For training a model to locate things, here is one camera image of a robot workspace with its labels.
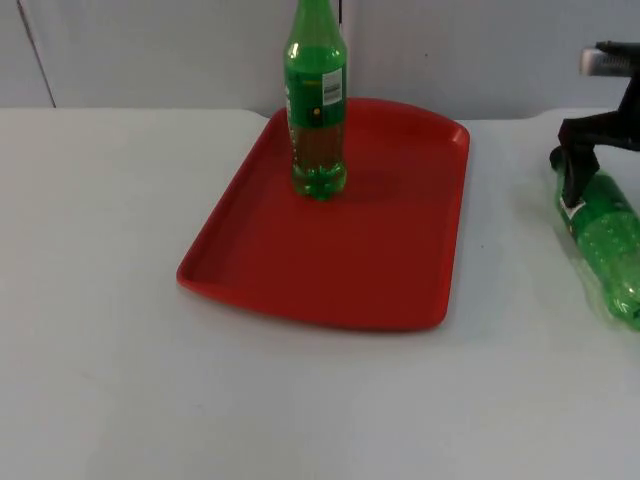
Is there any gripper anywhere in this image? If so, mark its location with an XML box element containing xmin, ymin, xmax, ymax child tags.
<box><xmin>548</xmin><ymin>69</ymin><xmax>640</xmax><ymax>207</ymax></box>

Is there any green plastic bottle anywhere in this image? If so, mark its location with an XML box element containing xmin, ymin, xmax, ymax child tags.
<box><xmin>549</xmin><ymin>149</ymin><xmax>640</xmax><ymax>332</ymax></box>
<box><xmin>283</xmin><ymin>0</ymin><xmax>349</xmax><ymax>203</ymax></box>

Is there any red plastic tray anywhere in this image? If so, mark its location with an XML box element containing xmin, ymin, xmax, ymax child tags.
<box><xmin>175</xmin><ymin>97</ymin><xmax>471</xmax><ymax>334</ymax></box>

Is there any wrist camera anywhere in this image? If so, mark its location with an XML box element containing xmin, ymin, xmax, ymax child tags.
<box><xmin>579</xmin><ymin>41</ymin><xmax>640</xmax><ymax>77</ymax></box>

